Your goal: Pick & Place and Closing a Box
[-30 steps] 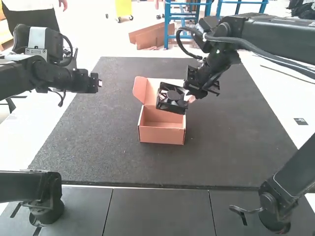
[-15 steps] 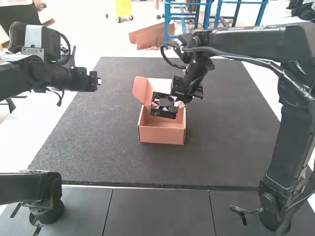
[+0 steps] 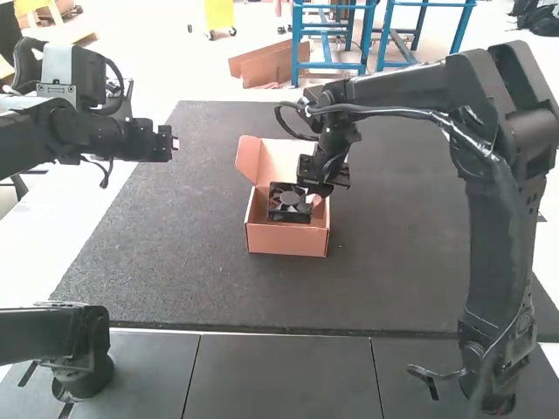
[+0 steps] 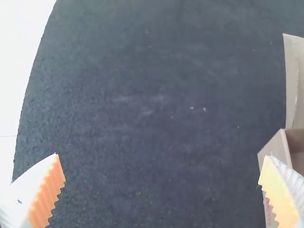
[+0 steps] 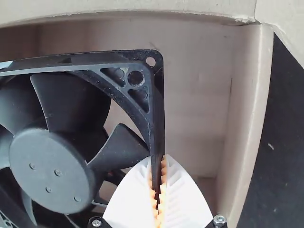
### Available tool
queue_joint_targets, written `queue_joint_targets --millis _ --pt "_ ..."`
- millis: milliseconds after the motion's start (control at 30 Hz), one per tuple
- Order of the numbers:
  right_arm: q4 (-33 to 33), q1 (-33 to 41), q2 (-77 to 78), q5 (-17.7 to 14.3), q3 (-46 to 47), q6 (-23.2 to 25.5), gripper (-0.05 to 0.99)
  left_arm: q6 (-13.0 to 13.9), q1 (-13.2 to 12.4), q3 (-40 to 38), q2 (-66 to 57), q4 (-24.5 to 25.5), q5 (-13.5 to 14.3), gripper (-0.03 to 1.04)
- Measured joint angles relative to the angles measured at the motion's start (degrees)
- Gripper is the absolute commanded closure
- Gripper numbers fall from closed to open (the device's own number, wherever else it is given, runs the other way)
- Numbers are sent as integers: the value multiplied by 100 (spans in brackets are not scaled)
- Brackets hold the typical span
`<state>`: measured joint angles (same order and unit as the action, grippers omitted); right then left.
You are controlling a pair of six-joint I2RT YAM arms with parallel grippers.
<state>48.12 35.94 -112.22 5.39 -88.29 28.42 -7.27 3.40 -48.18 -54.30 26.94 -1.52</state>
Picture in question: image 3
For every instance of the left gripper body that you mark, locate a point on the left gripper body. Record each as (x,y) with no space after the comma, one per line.
(142,142)

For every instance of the blue metal table frame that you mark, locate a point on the blue metal table frame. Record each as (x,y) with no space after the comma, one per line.
(329,67)
(458,30)

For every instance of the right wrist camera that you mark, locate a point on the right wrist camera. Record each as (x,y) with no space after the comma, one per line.
(340,176)

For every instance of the cardboard box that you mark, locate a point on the cardboard box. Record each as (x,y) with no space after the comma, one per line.
(284,240)

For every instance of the yellow drawer cart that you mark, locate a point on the yellow drawer cart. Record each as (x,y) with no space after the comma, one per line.
(218,13)

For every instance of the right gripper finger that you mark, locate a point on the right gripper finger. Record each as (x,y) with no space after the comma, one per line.
(316,201)

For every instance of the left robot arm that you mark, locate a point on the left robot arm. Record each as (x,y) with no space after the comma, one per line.
(26,126)

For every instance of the yellow wooden stand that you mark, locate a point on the yellow wooden stand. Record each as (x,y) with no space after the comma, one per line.
(35,6)

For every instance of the brown wooden board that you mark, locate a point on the brown wooden board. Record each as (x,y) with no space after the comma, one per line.
(262,63)

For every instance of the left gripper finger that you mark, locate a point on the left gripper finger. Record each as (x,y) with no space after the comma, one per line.
(175,144)

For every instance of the dark base panel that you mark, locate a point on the dark base panel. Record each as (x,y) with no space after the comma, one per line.
(144,375)
(279,379)
(415,353)

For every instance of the black square fan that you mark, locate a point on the black square fan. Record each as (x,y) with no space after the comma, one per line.
(288,205)

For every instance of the black mat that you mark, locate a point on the black mat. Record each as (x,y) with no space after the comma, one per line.
(174,244)

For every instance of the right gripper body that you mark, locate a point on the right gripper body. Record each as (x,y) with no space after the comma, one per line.
(312,170)

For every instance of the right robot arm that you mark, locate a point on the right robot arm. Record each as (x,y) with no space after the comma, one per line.
(493,244)

